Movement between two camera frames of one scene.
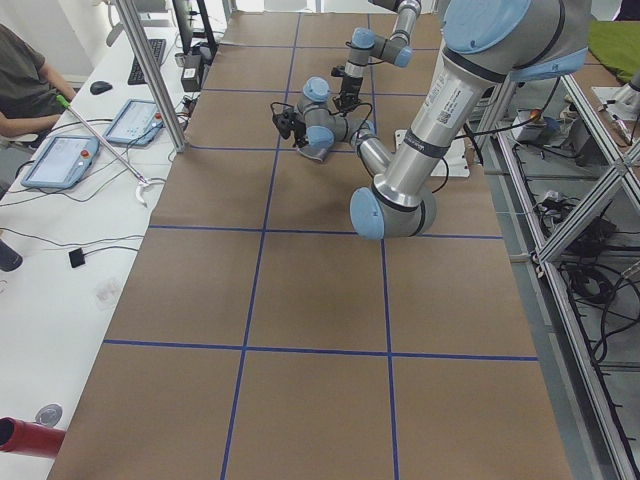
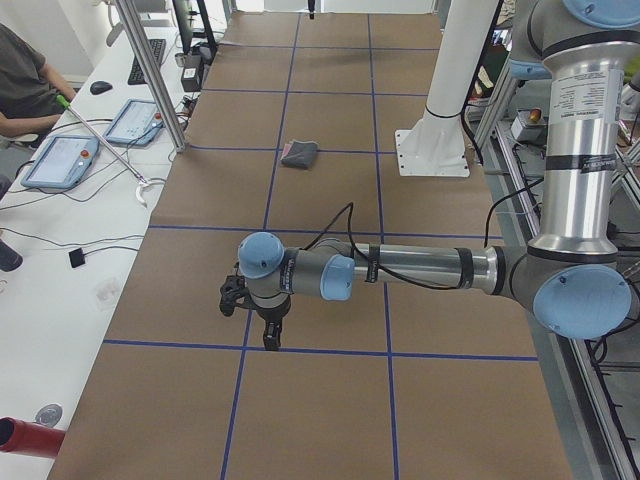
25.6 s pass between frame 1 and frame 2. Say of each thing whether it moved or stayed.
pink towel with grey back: moved
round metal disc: stayed
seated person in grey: stayed
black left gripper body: moved
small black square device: stayed
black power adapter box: stayed
